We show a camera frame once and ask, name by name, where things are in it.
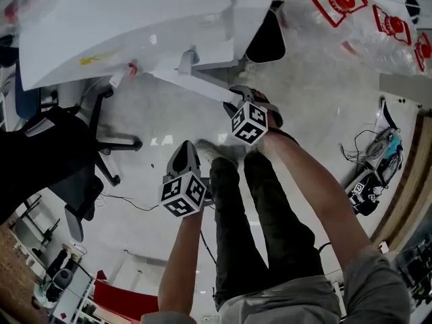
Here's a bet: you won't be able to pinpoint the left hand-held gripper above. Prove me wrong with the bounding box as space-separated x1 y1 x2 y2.
158 140 214 219

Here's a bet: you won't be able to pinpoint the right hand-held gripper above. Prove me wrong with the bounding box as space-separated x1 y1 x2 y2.
222 85 284 145

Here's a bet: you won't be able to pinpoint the person's left forearm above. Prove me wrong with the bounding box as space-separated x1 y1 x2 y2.
157 205 205 319

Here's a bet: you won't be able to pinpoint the person's right forearm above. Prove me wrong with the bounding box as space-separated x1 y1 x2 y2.
259 130 373 273

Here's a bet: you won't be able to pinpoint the person's grey shoe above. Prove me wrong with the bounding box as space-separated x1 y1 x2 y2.
195 138 246 165

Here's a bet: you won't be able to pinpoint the white desk leg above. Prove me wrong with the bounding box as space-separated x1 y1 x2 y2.
151 49 244 105

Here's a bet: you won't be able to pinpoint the person's legs in dark trousers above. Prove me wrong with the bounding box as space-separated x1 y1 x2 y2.
209 150 325 312

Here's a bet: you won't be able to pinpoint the red panel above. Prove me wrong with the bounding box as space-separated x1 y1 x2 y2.
92 270 160 324

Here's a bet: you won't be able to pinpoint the black office chair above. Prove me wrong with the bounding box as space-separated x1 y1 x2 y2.
0 86 143 243

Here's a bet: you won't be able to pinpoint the clear plastic bag red print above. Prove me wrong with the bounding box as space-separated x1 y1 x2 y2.
279 0 432 78

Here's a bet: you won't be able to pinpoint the black metal rack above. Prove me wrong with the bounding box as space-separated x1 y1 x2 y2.
19 194 62 251

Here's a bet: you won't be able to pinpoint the white desk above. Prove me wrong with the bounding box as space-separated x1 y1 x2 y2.
18 0 275 91

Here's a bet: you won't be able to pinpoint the blue chair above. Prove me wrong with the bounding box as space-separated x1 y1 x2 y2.
13 61 42 121

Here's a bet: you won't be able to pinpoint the person's grey shirt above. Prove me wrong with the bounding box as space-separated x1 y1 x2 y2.
140 246 413 324

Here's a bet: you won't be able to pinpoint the black floor cable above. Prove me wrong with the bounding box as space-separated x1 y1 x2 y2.
100 192 160 213

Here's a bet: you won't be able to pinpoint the black chair with white frame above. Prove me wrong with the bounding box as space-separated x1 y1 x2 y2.
243 7 287 64

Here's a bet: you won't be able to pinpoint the pile of cables and devices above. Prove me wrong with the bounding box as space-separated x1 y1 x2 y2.
339 126 405 217

